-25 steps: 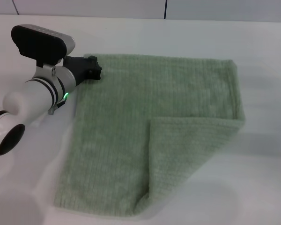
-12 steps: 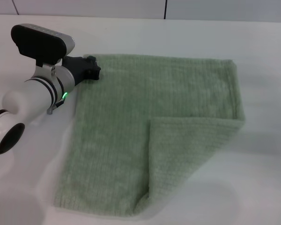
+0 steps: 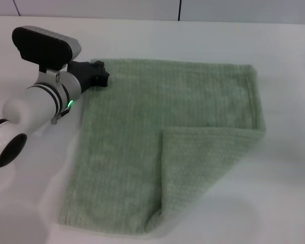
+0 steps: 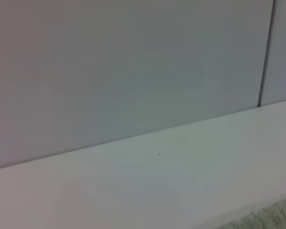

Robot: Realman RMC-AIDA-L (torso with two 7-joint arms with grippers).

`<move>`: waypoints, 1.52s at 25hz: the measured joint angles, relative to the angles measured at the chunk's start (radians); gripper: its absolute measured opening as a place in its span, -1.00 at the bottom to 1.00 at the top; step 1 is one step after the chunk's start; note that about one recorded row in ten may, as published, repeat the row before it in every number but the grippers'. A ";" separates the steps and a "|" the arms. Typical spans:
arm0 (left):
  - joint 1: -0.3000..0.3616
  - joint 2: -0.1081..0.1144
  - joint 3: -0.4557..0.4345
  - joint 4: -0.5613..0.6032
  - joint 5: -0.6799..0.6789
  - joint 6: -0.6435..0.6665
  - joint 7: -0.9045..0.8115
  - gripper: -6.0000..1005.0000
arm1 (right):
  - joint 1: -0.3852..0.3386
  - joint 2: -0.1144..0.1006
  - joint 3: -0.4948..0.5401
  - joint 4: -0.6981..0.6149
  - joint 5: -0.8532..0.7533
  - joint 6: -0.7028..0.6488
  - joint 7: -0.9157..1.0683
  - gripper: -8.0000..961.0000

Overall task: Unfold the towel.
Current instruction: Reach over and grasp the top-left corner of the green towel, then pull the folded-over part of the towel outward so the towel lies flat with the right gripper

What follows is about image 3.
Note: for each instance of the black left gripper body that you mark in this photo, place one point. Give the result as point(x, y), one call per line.
point(86, 73)

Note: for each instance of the green terry towel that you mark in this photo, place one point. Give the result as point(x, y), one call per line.
point(142, 122)

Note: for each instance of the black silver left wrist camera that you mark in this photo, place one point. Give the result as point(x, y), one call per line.
point(43, 48)

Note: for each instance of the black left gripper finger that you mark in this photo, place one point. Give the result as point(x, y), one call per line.
point(103, 77)
point(99, 63)

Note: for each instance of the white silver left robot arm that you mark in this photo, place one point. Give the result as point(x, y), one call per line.
point(28, 109)

